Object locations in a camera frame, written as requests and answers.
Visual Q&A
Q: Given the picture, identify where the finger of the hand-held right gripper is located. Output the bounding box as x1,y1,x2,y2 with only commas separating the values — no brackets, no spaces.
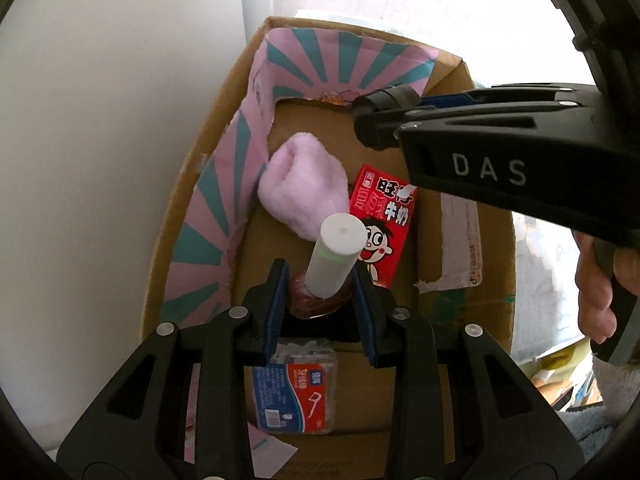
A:
372,82,596,111
352,95,591,151

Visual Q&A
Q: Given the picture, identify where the red milk carton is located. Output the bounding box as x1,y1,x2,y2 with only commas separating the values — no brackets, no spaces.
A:
347,164,418,289

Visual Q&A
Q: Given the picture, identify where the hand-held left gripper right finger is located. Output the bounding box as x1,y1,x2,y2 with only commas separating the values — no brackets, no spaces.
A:
350,262,586,480

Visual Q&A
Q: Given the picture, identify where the white wardrobe door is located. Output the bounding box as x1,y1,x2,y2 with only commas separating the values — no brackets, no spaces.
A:
0,0,273,461

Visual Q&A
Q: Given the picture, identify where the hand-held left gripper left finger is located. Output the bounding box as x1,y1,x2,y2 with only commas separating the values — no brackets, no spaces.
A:
57,258,291,480

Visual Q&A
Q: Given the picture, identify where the clear floss pick box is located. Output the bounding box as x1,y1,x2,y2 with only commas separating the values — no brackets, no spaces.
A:
251,337,338,436

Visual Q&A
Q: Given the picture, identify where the brown cardboard box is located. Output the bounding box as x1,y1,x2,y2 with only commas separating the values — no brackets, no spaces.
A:
140,15,518,480

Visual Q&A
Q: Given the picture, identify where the pink teal striped paper lining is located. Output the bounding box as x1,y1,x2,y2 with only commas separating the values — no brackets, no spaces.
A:
162,25,438,478

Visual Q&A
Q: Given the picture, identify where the pink fluffy sock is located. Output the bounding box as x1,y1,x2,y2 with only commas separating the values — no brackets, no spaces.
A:
256,131,351,242

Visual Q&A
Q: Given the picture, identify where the person's right hand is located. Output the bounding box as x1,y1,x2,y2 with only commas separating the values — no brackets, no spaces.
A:
574,231,621,343

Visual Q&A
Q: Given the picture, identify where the red nail polish bottle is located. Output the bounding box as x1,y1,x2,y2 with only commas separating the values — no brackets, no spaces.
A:
287,212,368,321

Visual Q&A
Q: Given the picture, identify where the blue fleece cloth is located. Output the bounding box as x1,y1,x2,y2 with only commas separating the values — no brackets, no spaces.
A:
555,405,626,442

